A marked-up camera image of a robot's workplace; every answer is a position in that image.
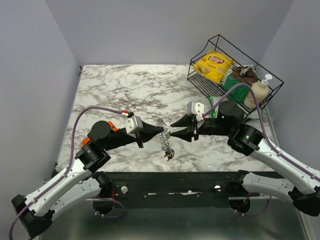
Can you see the yellow Lays chips bag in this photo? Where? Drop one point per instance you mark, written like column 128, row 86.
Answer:
column 213, row 65

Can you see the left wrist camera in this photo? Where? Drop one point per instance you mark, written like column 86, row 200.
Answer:
column 133, row 125

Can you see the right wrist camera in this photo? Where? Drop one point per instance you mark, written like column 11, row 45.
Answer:
column 196, row 109

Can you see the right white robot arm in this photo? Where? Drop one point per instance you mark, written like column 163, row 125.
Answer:
column 299, row 184

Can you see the metal disc with keyrings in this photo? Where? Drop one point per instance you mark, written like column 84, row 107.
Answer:
column 163, row 136

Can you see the green white snack packet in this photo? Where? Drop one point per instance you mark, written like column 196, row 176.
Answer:
column 254, row 115

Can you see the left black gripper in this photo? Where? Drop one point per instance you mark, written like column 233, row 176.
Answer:
column 149, row 131

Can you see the orange razor box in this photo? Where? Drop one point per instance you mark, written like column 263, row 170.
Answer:
column 86, row 140

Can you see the cream pump lotion bottle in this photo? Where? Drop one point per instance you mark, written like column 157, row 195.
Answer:
column 260, row 90

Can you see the black wire basket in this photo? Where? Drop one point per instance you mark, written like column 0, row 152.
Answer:
column 239, row 77

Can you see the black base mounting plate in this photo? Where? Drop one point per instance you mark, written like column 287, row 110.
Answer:
column 171, row 189

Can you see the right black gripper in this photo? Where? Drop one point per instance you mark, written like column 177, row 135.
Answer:
column 187, row 133

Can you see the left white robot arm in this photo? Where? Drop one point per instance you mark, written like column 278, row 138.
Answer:
column 84, row 164

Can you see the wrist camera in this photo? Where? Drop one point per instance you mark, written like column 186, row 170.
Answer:
column 133, row 125
column 196, row 109

